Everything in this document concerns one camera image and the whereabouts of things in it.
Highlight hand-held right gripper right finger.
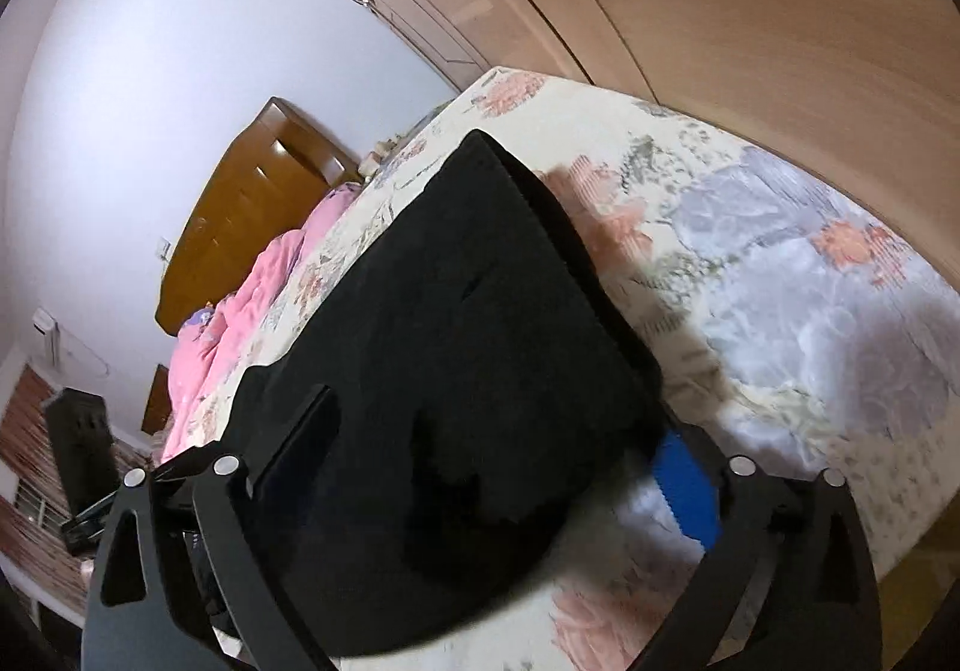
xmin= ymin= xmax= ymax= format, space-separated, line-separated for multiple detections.
xmin=649 ymin=425 xmax=880 ymax=671

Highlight patterned curtain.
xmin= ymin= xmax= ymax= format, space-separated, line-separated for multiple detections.
xmin=0 ymin=362 xmax=102 ymax=612

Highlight brown wooden bedside cabinet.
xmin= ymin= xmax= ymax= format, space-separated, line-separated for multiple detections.
xmin=141 ymin=363 xmax=173 ymax=437

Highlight pink quilt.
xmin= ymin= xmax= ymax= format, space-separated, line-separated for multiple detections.
xmin=160 ymin=183 xmax=362 ymax=463

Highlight black pants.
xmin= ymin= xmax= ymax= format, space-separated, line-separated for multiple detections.
xmin=225 ymin=129 xmax=666 ymax=658

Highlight nightstand with floral cover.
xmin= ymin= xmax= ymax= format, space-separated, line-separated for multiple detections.
xmin=358 ymin=132 xmax=410 ymax=181

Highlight wooden bed headboard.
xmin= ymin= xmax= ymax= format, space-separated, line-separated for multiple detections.
xmin=155 ymin=97 xmax=362 ymax=340

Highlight floral cream blanket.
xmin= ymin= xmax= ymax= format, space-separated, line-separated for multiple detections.
xmin=172 ymin=67 xmax=955 ymax=671

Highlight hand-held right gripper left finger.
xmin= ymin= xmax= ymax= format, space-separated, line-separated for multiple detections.
xmin=81 ymin=382 xmax=340 ymax=671

